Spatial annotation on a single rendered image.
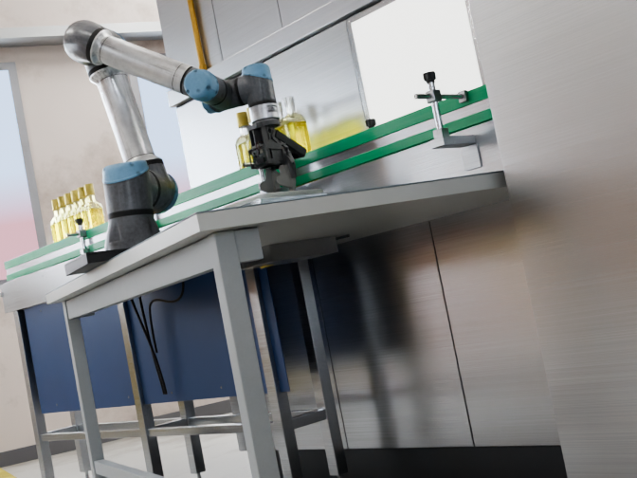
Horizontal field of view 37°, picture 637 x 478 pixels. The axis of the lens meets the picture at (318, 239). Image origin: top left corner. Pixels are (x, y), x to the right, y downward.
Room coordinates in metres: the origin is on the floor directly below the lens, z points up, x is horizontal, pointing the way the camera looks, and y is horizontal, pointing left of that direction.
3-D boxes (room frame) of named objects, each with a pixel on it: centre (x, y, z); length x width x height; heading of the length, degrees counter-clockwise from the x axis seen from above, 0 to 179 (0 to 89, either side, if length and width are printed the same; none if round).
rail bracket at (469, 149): (2.11, -0.33, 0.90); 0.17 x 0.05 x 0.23; 132
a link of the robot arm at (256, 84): (2.45, 0.08, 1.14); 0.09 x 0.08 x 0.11; 75
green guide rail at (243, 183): (3.25, 0.71, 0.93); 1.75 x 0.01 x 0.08; 42
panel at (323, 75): (2.65, -0.19, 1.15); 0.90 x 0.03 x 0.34; 42
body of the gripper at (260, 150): (2.44, 0.08, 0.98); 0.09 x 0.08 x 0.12; 134
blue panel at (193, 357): (3.29, 0.62, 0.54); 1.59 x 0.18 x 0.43; 42
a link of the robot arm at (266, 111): (2.45, 0.07, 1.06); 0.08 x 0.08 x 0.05
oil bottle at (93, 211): (3.57, 0.82, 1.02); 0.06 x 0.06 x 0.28; 42
